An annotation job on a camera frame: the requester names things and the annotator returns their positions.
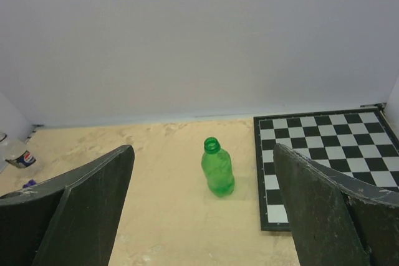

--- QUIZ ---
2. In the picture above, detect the small purple object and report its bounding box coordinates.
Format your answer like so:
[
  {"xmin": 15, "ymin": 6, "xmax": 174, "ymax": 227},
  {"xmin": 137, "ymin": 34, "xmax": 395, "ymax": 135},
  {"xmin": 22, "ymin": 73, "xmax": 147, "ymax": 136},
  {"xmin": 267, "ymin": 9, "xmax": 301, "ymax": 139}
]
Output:
[{"xmin": 23, "ymin": 179, "xmax": 37, "ymax": 188}]

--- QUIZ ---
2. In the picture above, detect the green plastic bottle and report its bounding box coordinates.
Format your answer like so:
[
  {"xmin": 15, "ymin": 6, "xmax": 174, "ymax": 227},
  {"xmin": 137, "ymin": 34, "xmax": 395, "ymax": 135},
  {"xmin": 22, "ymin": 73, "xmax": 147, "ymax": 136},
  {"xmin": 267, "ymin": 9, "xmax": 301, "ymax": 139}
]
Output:
[{"xmin": 201, "ymin": 137, "xmax": 235, "ymax": 197}]

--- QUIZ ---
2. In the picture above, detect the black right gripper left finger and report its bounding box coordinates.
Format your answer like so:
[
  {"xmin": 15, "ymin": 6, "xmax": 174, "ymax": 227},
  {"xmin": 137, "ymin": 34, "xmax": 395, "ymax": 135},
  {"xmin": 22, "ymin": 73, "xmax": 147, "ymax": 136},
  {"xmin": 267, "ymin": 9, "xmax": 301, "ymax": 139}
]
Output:
[{"xmin": 1, "ymin": 145, "xmax": 135, "ymax": 265}]

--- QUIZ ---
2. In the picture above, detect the black white chessboard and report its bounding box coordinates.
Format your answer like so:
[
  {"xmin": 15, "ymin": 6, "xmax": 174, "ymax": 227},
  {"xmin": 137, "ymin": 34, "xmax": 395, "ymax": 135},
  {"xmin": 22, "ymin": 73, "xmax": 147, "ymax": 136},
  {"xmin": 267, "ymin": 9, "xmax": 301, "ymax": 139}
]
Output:
[{"xmin": 253, "ymin": 107, "xmax": 398, "ymax": 231}]

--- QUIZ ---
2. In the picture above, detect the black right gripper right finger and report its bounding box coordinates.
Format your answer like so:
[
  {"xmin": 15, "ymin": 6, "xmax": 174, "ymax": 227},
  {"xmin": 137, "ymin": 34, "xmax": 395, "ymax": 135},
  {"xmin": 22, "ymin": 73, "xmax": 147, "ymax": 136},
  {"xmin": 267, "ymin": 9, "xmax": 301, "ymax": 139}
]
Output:
[{"xmin": 273, "ymin": 144, "xmax": 398, "ymax": 265}]

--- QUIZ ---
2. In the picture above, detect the clear Pepsi bottle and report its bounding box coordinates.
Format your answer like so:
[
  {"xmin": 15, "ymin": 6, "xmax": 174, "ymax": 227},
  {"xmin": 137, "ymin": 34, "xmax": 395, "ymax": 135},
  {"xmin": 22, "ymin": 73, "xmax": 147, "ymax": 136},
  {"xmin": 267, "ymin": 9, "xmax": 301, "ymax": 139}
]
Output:
[{"xmin": 1, "ymin": 132, "xmax": 37, "ymax": 169}]

